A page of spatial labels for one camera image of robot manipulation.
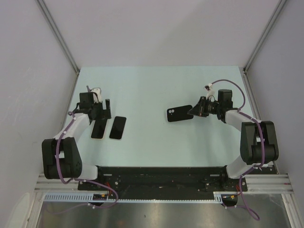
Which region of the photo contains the right aluminium corner post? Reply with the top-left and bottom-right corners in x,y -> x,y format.
244,0 -> 292,72

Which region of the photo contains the white slotted cable duct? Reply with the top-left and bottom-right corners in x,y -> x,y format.
44,192 -> 225,204

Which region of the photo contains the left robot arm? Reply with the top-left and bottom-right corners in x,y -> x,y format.
42,88 -> 112,190

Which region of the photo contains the purple cable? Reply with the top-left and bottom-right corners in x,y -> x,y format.
45,111 -> 119,214
211,79 -> 266,221

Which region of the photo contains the aluminium corner post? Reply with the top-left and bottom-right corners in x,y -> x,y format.
35,0 -> 80,74
244,0 -> 292,72

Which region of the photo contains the right side aluminium rail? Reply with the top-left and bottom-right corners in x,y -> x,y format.
239,67 -> 277,171

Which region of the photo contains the bare phone silver edge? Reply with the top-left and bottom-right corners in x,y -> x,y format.
109,116 -> 126,140

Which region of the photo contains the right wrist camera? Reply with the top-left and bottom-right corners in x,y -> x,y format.
205,83 -> 215,99

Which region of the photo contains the left aluminium corner post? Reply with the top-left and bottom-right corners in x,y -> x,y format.
35,0 -> 80,74

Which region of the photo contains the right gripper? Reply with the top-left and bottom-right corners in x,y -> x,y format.
188,96 -> 221,117

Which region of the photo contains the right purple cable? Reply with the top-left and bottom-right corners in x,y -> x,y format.
211,79 -> 266,221

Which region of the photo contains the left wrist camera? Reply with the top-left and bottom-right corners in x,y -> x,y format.
86,86 -> 102,103

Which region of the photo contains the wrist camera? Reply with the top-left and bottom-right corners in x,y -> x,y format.
205,83 -> 215,99
86,86 -> 102,103

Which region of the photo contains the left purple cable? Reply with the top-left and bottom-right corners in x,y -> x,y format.
45,111 -> 119,214

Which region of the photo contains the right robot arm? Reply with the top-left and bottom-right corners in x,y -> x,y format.
188,89 -> 279,190

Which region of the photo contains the phone in pink case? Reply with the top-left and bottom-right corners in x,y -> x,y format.
91,119 -> 107,140

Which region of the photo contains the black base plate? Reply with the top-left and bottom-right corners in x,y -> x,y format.
76,167 -> 247,200

